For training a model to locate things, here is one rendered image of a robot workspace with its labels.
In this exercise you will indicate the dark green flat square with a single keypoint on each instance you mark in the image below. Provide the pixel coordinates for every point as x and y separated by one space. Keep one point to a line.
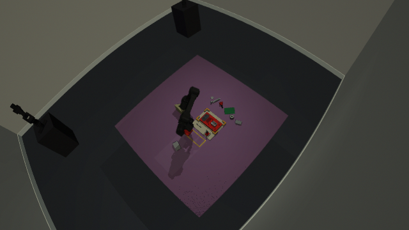
229 110

